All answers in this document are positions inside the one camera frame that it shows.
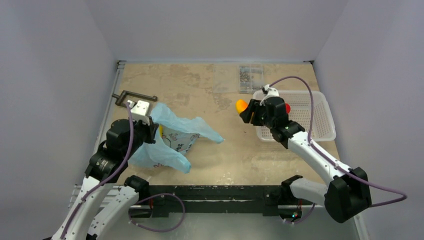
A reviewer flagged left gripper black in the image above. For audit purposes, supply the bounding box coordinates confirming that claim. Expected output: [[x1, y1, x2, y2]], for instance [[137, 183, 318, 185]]
[[123, 115, 159, 158]]

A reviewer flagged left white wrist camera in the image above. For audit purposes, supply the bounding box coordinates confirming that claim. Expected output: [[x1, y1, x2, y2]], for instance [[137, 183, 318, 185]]
[[126, 100, 152, 126]]

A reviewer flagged yellow fruit inside bag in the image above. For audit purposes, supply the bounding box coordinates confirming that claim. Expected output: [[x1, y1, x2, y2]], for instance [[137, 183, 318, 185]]
[[158, 125, 164, 138]]

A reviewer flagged dark metal clamp handle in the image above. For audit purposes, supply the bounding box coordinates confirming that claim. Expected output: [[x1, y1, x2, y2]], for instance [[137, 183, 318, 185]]
[[111, 90, 158, 107]]

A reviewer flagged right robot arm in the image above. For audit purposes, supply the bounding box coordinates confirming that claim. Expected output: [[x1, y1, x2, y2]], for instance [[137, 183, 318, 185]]
[[235, 96, 372, 223]]

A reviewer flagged light blue plastic bag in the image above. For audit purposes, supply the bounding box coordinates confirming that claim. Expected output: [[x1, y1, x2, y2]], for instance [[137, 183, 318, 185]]
[[129, 103, 224, 174]]

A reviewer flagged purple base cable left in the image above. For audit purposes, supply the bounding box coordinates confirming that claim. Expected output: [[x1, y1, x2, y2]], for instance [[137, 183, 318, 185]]
[[127, 193, 185, 233]]

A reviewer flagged yellow fake fruit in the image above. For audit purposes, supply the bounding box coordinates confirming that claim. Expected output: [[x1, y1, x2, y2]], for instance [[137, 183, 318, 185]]
[[235, 99, 249, 114]]

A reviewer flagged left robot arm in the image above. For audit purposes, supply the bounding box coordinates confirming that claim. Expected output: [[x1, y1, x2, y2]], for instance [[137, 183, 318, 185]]
[[52, 116, 159, 240]]

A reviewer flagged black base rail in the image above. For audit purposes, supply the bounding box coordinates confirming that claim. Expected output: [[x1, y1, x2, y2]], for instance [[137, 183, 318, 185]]
[[129, 185, 312, 218]]

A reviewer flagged red fake apple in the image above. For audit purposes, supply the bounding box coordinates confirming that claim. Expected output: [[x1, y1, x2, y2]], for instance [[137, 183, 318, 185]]
[[285, 103, 291, 114]]

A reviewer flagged white plastic basket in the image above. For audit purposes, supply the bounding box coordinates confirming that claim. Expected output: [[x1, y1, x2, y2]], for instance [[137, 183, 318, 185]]
[[252, 90, 337, 142]]

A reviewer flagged clear compartment screw box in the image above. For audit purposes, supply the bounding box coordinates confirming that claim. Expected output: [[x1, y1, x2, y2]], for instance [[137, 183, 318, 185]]
[[212, 63, 265, 94]]

